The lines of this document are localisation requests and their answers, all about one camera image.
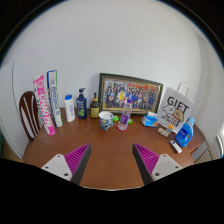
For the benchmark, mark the green packet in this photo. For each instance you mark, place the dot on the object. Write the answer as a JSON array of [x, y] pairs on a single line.
[[130, 121], [115, 118]]

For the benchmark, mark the blue tissue pack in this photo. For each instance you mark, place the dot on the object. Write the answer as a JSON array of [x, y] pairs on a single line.
[[149, 120]]

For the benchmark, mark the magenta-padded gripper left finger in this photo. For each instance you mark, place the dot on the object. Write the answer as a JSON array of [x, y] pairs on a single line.
[[58, 165]]

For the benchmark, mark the tall green white box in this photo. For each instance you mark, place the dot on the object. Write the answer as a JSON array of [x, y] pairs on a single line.
[[55, 100]]

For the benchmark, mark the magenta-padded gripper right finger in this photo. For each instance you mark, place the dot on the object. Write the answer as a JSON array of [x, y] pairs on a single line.
[[165, 165]]

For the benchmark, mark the small beige snack packet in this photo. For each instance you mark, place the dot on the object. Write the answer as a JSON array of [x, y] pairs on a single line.
[[163, 132]]

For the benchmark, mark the framed group picture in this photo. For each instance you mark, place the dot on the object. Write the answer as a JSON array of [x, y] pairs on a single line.
[[140, 91]]

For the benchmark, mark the blue detergent bottle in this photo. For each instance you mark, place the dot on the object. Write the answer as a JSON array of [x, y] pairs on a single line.
[[185, 135]]

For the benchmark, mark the tall pink box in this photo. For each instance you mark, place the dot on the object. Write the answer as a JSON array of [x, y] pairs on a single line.
[[45, 106]]

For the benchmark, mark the clear purple-capped water bottle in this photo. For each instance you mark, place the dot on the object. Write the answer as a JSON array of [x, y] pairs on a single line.
[[124, 116]]

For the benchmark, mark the wooden chair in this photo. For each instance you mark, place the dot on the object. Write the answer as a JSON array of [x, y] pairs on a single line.
[[25, 113]]

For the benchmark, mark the white paper gift bag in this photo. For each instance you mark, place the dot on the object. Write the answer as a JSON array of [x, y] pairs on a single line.
[[176, 108]]

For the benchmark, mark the white blue-capped bottle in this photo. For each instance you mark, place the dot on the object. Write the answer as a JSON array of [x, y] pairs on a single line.
[[69, 110]]

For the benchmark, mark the white radiator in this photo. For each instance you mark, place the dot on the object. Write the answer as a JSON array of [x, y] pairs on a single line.
[[207, 154]]

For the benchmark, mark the dark blue pump bottle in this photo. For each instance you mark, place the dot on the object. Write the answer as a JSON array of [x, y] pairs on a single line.
[[81, 106]]

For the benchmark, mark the blue patterned mug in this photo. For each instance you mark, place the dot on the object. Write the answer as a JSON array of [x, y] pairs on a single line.
[[105, 120]]

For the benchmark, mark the small orange white box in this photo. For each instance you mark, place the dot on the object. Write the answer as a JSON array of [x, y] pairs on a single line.
[[170, 128]]

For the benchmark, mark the white remote control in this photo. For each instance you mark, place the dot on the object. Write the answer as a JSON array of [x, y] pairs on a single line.
[[175, 146]]

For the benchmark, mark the flat round red coaster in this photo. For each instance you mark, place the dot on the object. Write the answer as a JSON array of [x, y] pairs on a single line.
[[118, 128]]

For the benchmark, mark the brown pump bottle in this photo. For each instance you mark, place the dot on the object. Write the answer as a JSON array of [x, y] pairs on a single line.
[[94, 110]]

